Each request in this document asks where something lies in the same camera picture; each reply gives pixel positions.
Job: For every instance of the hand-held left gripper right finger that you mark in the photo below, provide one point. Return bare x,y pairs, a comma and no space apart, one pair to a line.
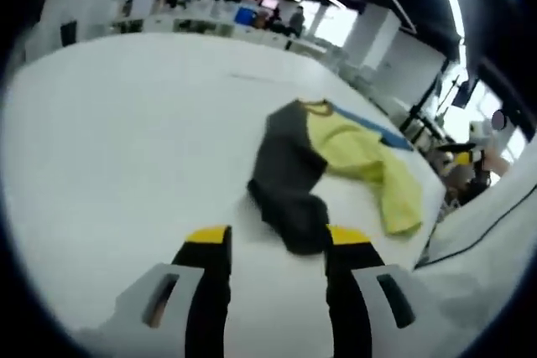
348,312

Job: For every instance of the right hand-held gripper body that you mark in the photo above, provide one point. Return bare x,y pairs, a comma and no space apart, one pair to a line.
480,136

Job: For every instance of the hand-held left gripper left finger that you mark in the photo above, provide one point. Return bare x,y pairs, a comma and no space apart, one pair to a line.
205,312

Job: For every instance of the yellow blue grey garment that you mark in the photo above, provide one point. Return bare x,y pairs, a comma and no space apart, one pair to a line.
289,165

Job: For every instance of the white template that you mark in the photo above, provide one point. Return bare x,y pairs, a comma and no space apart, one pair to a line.
256,76

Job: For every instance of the black stand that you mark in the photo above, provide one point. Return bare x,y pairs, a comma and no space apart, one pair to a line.
419,123

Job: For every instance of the blue crate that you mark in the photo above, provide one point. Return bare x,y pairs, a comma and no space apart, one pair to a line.
244,15

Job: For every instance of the white cabinet row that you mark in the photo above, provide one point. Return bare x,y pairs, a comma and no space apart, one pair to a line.
218,31

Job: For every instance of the black box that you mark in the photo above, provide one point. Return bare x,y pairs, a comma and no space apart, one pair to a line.
69,33

